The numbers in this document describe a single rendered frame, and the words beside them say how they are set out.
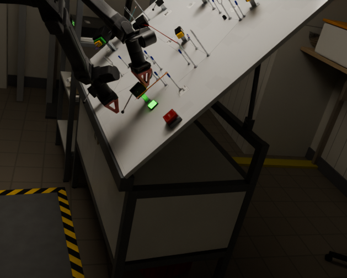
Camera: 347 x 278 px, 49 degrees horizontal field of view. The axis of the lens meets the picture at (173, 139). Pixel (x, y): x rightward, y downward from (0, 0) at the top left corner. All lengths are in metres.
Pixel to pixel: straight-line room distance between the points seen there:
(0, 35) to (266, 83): 2.66
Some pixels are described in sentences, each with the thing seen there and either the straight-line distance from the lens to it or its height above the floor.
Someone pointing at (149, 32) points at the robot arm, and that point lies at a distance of 1.60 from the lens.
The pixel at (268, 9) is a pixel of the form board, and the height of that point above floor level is 1.51.
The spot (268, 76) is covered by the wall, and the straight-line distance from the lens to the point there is 3.58.
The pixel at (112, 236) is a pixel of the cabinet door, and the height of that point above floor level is 0.47.
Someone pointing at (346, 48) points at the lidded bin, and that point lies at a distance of 3.19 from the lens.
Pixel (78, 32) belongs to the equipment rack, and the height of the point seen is 1.10.
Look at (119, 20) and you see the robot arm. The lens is 1.59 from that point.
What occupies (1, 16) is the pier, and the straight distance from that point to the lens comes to 4.26.
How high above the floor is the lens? 1.66
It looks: 26 degrees down
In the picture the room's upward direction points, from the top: 12 degrees clockwise
